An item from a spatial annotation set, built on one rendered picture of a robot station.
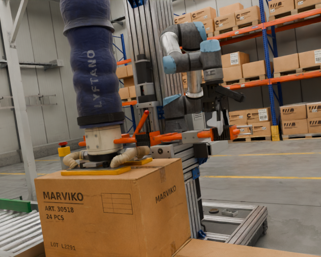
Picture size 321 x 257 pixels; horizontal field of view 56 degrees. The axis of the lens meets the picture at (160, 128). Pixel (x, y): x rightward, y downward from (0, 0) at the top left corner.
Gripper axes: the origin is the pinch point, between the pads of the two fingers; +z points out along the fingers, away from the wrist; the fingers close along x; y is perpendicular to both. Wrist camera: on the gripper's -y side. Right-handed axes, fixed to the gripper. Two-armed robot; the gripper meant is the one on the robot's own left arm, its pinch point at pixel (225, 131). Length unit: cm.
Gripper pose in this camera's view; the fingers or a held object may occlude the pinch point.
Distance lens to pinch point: 120.9
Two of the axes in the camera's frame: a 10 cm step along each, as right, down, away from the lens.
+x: -4.8, 1.2, -8.7
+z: 1.3, 9.9, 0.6
